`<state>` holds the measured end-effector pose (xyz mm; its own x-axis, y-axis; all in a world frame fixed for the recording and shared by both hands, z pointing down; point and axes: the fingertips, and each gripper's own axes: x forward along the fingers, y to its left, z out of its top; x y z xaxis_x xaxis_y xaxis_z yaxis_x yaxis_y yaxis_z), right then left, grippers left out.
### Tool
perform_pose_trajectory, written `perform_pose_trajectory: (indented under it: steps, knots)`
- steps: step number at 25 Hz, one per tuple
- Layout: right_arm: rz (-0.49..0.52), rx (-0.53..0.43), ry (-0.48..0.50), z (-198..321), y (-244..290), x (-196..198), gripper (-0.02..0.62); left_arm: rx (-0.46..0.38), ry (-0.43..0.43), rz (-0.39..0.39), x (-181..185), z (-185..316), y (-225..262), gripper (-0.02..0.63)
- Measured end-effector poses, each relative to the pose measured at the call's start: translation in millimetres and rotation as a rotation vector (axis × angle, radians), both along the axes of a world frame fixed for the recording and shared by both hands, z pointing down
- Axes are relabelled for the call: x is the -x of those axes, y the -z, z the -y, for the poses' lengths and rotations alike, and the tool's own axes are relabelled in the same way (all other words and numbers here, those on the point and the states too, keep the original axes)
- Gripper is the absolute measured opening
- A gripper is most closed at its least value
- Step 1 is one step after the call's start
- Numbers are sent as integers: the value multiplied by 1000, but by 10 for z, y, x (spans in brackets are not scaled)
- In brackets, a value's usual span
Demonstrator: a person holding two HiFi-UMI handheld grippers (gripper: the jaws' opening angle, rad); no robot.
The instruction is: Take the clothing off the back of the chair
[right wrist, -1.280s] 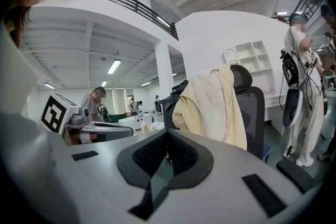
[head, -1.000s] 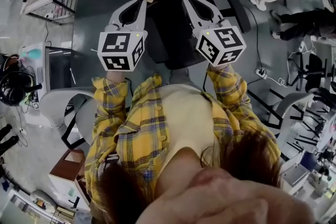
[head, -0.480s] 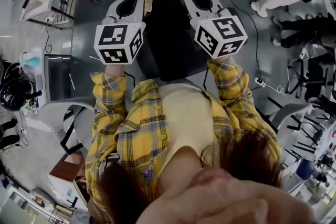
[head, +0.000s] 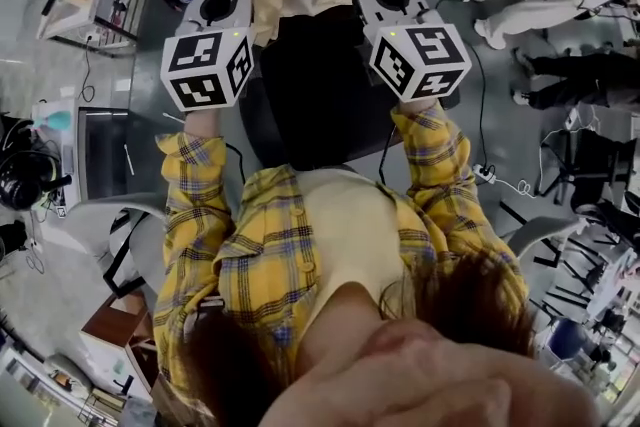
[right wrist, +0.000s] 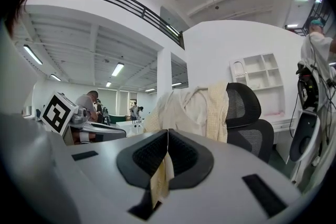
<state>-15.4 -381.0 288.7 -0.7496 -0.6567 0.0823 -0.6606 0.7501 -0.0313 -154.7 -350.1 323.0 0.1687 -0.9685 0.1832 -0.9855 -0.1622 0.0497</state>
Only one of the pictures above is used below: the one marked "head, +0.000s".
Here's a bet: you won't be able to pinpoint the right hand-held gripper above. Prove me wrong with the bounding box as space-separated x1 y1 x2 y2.
346 0 474 104

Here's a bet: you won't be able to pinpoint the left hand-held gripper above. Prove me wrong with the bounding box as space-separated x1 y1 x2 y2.
160 0 256 113

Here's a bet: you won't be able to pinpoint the black office chair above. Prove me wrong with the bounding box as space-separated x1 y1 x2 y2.
239 0 461 171

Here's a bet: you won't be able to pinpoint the person's right forearm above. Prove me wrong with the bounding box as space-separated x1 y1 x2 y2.
389 98 486 236

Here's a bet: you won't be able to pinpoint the person's left forearm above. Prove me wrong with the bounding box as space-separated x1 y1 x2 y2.
155 107 234 246

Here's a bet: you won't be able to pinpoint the black flat screen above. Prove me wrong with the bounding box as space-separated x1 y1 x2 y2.
76 106 132 200

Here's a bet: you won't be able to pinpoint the teal plastic object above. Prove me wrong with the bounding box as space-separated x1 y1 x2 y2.
32 109 75 131

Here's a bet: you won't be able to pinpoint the white power strip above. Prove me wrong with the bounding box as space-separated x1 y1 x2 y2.
472 163 498 186

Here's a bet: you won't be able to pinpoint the cream undershirt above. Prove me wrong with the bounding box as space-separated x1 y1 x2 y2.
294 164 426 316

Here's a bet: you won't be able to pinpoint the yellow plaid shirt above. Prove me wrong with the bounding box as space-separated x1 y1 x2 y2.
152 102 529 416

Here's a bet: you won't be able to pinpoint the black folding stand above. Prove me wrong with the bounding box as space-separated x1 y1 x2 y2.
537 124 640 206

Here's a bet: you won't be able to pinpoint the black headphones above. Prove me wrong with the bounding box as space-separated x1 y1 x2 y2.
0 149 72 211

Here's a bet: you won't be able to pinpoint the brown wooden shelf unit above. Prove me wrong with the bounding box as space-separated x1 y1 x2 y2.
79 289 161 399

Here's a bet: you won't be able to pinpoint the black metal rack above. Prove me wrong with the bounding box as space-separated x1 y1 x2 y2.
529 234 626 316

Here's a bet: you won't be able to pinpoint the person's head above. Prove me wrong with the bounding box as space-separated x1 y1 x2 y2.
259 282 601 427

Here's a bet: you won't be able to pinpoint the blue bin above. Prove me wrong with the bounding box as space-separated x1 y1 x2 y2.
548 318 587 362

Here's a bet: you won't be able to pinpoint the thin black cable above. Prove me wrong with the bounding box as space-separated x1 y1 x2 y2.
224 142 247 189
78 37 96 104
378 124 399 186

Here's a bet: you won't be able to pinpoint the black floor cable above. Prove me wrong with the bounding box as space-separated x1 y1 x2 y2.
434 0 490 172

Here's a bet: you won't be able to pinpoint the thin white cable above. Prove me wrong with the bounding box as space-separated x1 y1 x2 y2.
494 177 539 199

